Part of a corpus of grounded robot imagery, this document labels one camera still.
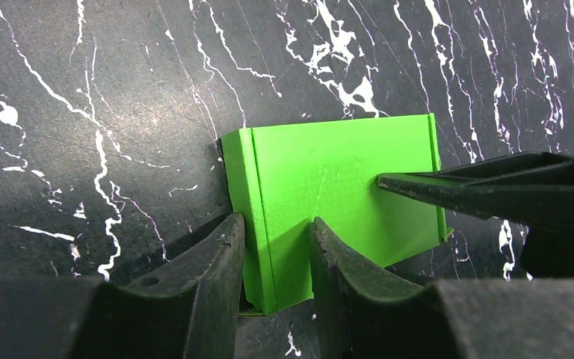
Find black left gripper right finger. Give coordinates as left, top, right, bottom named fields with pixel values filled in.
left=309, top=218, right=574, bottom=358

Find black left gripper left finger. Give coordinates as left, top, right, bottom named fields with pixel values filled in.
left=0, top=213, right=245, bottom=358

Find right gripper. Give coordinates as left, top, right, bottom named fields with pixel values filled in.
left=377, top=152, right=574, bottom=278

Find green paper box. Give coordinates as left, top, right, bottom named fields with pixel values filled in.
left=220, top=114, right=451, bottom=315

